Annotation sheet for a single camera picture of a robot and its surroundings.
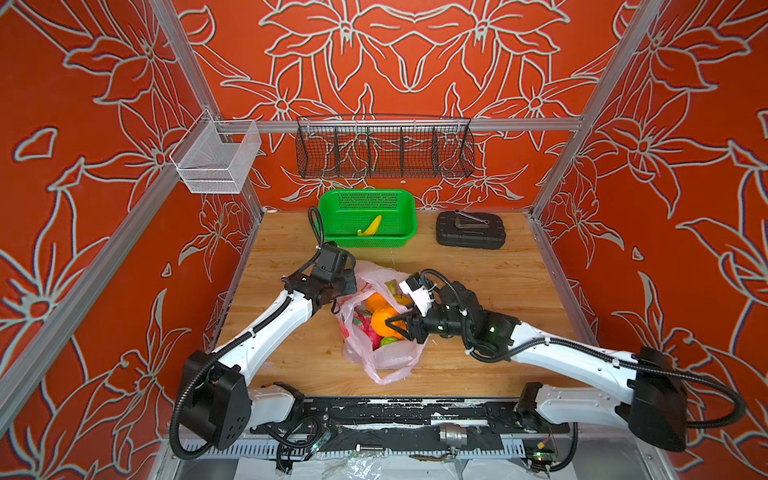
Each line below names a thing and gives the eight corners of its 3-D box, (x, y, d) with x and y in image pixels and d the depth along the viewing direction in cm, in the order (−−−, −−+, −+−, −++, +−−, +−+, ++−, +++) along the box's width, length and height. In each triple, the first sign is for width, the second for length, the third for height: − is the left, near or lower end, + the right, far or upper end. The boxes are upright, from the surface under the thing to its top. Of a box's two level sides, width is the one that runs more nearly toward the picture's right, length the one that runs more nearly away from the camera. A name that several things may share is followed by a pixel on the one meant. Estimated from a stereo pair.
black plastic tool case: (438, 248, 108) (440, 238, 104) (434, 221, 117) (436, 211, 112) (503, 248, 108) (509, 238, 104) (494, 221, 117) (499, 211, 112)
